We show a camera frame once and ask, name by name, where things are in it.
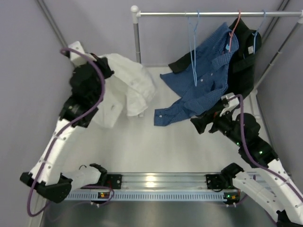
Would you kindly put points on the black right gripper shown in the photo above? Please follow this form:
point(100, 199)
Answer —
point(200, 123)

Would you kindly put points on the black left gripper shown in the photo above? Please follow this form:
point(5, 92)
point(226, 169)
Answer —
point(103, 63)

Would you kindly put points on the white shirt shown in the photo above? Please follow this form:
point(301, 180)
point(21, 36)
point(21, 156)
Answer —
point(129, 90)

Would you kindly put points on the light blue hanger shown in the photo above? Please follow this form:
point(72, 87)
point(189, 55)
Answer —
point(192, 29)

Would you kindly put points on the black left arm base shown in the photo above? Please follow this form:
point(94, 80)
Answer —
point(112, 181)

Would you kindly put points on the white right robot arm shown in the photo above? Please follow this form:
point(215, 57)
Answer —
point(283, 202)

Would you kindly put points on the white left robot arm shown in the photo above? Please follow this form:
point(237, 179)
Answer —
point(87, 92)

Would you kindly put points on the blue plaid shirt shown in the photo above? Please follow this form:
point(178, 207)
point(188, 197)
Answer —
point(198, 95)

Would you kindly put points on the black striped shirt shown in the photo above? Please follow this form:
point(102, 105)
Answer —
point(242, 65)

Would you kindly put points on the pink hanger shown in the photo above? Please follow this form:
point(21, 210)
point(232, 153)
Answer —
point(233, 30)

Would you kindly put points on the blue hanger right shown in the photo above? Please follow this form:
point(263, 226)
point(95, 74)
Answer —
point(255, 34)

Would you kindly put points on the silver clothes rack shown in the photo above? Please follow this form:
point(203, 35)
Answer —
point(136, 14)

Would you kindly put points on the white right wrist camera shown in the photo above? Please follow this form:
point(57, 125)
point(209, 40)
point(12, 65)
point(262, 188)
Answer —
point(230, 102)

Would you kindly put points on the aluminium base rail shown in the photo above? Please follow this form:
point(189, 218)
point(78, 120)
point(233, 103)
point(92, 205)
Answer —
point(163, 181)

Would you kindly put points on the grey slotted cable duct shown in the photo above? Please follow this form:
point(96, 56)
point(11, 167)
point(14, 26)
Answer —
point(151, 196)

